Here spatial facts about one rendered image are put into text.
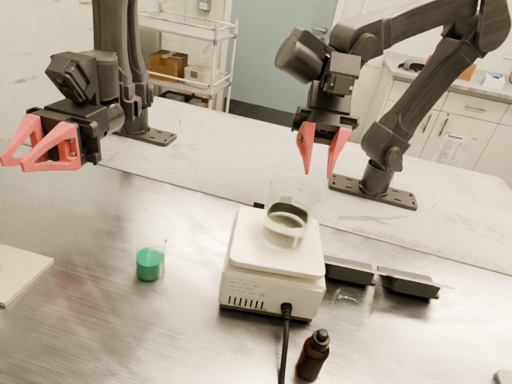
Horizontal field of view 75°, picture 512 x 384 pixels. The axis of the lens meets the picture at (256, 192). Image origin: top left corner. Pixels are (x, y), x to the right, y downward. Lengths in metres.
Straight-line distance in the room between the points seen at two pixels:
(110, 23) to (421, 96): 0.57
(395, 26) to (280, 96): 2.80
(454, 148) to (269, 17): 1.89
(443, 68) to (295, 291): 0.51
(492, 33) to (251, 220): 0.54
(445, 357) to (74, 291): 0.49
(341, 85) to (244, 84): 2.97
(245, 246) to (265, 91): 3.04
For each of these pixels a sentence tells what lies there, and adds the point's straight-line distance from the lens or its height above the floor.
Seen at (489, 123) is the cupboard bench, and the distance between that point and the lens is 3.01.
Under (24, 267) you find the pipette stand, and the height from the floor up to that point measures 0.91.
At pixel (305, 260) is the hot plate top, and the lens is 0.43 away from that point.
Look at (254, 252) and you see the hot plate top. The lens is 0.42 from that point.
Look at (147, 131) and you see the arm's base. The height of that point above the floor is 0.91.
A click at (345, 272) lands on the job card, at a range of 0.54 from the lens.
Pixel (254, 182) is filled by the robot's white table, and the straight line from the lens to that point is 0.74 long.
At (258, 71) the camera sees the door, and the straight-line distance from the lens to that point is 3.40.
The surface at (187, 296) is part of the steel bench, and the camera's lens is 0.48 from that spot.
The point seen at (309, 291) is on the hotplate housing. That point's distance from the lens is 0.43.
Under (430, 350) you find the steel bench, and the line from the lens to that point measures 0.54.
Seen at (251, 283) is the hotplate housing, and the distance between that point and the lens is 0.42.
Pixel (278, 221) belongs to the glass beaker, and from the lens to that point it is 0.41.
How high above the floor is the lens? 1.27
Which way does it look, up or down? 31 degrees down
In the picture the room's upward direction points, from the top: 10 degrees clockwise
